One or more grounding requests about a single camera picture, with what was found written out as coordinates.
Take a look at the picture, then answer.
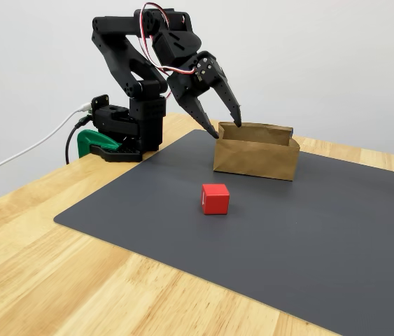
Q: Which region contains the red cube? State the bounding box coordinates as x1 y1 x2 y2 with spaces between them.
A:
201 183 230 216

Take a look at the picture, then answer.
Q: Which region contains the brown paper bag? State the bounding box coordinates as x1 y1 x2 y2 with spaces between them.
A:
213 121 301 182

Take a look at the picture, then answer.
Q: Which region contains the green table clamp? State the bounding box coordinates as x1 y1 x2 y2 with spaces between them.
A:
76 128 124 158

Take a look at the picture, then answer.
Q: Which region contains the grey rubber mat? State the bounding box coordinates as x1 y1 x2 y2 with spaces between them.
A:
52 129 394 336

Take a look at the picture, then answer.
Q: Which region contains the red white servo cable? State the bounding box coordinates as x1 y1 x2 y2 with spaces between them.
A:
139 2 197 76

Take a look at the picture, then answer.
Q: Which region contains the black power cable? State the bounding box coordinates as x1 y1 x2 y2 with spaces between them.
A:
64 117 91 165

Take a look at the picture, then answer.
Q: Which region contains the white USB cable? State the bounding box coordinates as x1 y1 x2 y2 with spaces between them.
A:
0 103 92 181

